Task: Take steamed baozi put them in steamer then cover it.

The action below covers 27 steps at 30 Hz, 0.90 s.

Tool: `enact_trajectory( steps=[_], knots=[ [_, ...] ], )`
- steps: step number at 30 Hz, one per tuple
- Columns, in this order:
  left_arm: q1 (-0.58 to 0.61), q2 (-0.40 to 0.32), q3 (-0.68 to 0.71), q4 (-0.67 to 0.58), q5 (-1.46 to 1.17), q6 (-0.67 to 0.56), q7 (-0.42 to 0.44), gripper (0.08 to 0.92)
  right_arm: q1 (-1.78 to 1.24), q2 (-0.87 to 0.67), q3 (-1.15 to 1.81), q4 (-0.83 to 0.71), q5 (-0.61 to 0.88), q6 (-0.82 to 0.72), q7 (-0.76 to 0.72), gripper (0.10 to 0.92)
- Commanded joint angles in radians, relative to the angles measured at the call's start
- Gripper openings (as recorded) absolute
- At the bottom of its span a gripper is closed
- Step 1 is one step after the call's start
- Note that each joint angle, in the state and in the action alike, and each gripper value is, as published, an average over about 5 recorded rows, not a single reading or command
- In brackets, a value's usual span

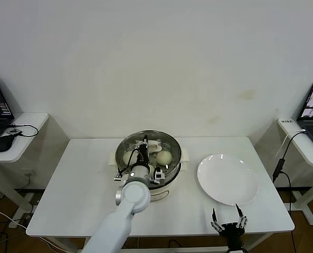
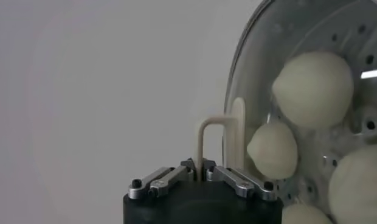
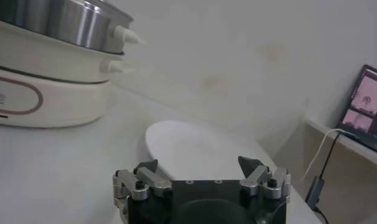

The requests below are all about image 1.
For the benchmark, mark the small black patterned device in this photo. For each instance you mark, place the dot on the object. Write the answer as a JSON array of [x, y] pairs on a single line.
[[14, 131]]

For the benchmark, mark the white side desk with mouse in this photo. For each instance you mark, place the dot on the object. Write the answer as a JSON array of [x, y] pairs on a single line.
[[34, 118]]

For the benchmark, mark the perforated steel steamer basket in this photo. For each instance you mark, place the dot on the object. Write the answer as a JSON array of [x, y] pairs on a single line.
[[176, 170]]

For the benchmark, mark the cream electric cooking pot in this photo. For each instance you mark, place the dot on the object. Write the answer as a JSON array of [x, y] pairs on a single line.
[[172, 188]]

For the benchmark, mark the white round plate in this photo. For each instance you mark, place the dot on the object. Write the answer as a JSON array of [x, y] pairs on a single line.
[[225, 179]]

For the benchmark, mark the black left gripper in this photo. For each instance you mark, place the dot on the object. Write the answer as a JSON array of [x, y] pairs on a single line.
[[143, 155]]

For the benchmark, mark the white black left wrist module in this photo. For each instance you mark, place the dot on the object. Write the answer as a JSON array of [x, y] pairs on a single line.
[[158, 177]]

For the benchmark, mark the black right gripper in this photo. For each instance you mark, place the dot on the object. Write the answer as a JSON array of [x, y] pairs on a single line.
[[232, 232]]

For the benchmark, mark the white steamed baozi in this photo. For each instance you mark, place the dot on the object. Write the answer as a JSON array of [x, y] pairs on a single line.
[[152, 168], [163, 158], [126, 157]]

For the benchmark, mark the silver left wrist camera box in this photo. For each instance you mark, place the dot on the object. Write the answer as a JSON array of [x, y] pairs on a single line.
[[118, 177]]

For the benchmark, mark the white floor power strip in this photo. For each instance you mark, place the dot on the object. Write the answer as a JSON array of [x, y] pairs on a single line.
[[16, 223]]

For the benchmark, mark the black computer mouse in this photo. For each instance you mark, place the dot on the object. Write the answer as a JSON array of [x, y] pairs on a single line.
[[4, 143]]

